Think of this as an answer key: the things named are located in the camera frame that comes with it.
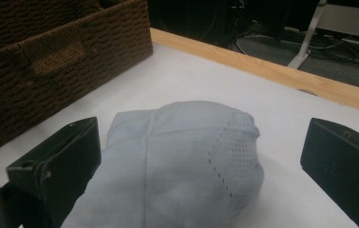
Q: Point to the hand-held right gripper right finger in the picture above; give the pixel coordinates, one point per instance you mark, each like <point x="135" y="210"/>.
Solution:
<point x="345" y="167"/>

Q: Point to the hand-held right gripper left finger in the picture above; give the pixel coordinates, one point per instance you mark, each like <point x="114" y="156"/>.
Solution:
<point x="63" y="155"/>

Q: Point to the brown woven basket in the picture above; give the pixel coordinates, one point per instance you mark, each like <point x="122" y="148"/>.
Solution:
<point x="41" y="79"/>

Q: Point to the light blue knit garment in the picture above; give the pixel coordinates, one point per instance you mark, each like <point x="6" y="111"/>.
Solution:
<point x="174" y="164"/>

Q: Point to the wooden table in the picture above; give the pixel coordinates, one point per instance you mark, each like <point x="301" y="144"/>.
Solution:
<point x="263" y="71"/>

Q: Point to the white table board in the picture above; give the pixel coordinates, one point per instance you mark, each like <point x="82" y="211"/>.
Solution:
<point x="184" y="79"/>

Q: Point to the white metal desk frame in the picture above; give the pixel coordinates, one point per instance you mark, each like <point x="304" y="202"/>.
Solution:
<point x="348" y="20"/>

